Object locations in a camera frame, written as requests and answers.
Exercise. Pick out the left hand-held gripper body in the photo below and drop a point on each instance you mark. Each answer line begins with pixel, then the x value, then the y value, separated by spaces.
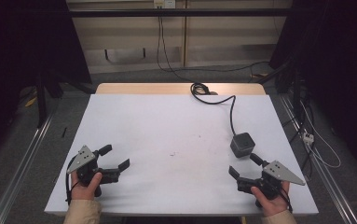
pixel 84 157

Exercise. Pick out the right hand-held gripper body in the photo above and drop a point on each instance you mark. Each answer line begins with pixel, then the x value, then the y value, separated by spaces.
pixel 277 172

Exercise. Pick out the person's right hand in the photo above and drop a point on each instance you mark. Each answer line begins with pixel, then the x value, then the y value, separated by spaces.
pixel 274 205

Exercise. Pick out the person's left hand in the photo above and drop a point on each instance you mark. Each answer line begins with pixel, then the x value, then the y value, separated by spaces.
pixel 83 191

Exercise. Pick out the black cube device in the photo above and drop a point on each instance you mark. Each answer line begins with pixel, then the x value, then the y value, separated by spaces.
pixel 242 146

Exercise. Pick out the small black floor stick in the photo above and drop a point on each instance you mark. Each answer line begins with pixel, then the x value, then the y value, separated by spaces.
pixel 64 132

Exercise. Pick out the white power strip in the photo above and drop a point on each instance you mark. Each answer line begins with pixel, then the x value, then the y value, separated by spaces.
pixel 308 137

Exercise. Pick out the white table cover board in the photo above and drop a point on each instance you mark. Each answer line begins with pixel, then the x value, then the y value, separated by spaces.
pixel 167 130

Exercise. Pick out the black metal stand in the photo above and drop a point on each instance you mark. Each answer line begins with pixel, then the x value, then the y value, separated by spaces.
pixel 41 102

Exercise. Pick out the yellow floor tape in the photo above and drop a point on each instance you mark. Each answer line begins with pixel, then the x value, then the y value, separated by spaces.
pixel 30 101

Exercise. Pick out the black curtain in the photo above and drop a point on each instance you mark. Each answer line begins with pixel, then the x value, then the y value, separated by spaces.
pixel 24 46
pixel 334 56

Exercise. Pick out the metal floor rail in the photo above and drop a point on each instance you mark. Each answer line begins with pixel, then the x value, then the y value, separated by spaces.
pixel 325 174
pixel 20 168

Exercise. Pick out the black horizontal frame bar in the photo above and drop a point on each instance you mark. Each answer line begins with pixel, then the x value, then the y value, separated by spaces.
pixel 179 12

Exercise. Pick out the white wall socket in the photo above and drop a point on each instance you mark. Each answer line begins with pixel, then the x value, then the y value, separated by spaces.
pixel 164 3

